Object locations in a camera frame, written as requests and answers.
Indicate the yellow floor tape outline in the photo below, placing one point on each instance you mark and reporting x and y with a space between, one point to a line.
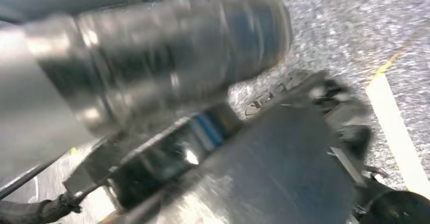
396 138

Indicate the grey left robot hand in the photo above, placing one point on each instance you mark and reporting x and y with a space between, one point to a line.
168 58

